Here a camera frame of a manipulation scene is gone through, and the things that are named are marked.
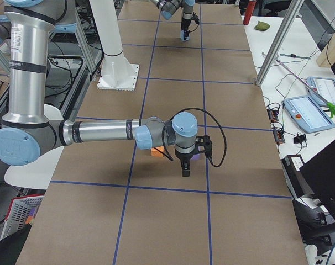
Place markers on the white plastic chair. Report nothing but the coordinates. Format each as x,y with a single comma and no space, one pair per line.
28,149

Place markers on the red water bottle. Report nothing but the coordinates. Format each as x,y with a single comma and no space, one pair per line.
249,11

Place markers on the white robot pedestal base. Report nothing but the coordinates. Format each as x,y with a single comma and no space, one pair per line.
116,71

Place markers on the near blue teach pendant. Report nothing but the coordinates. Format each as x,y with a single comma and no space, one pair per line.
307,114

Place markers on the orange foam block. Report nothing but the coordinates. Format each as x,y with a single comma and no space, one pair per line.
157,151

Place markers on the aluminium frame post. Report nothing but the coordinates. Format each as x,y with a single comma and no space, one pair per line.
281,34

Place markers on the light blue foam block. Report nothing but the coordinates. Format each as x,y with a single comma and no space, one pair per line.
184,35

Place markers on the blue teach pendant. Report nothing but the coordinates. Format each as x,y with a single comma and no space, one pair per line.
307,114
324,86

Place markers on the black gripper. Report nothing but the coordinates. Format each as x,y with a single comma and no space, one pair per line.
185,24

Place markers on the black laptop computer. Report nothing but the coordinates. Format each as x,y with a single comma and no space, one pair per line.
319,173

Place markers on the white perforated basket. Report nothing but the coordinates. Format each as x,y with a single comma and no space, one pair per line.
20,213

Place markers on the purple foam block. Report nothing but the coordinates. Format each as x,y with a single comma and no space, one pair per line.
195,157

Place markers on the far blue teach pendant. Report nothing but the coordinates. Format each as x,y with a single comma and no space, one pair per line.
324,86

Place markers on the green strap wristwatch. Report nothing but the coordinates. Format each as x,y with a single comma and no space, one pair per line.
296,56

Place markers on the silver reacher grabber tool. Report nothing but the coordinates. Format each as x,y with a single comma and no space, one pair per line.
330,105

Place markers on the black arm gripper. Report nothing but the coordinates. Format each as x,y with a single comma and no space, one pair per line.
183,158

